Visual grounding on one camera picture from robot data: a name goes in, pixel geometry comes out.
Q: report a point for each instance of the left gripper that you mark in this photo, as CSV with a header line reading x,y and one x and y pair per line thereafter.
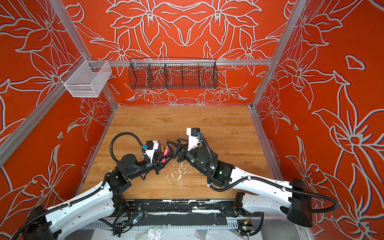
x,y
157,163

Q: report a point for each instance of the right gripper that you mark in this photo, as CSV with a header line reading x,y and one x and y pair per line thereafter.
x,y
181,153

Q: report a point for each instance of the red pen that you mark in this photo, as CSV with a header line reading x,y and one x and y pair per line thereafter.
x,y
166,153

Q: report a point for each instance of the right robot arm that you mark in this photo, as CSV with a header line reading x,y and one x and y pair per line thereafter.
x,y
261,194

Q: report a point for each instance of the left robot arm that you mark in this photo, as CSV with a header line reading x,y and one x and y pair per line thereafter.
x,y
99,202

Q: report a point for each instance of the clear plastic bin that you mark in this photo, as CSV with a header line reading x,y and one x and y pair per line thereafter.
x,y
85,81

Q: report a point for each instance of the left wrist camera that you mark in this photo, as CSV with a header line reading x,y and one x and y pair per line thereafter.
x,y
148,150

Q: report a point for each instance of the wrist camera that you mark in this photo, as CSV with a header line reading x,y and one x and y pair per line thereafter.
x,y
193,138
148,150

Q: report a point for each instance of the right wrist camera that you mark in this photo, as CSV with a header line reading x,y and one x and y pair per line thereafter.
x,y
193,138

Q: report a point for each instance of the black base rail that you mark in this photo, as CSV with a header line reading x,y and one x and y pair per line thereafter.
x,y
222,207

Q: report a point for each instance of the black wire basket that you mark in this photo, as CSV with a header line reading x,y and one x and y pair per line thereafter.
x,y
173,74

